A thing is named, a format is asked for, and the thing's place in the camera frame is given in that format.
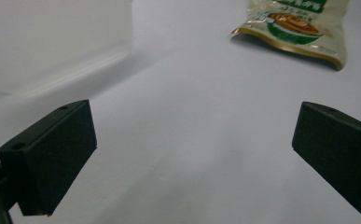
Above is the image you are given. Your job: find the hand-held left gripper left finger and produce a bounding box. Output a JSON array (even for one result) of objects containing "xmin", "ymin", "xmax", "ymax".
[{"xmin": 0, "ymin": 99, "xmax": 98, "ymax": 217}]

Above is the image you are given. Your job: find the white plastic container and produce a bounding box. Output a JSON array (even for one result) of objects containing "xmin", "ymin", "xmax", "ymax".
[{"xmin": 0, "ymin": 0, "xmax": 134, "ymax": 104}]

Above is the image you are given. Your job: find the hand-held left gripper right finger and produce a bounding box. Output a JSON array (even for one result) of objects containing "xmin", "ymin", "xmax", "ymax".
[{"xmin": 291, "ymin": 101, "xmax": 361, "ymax": 217}]

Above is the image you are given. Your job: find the beige and green snack packet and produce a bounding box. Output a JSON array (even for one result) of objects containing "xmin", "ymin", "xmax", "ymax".
[{"xmin": 230, "ymin": 0, "xmax": 351, "ymax": 72}]

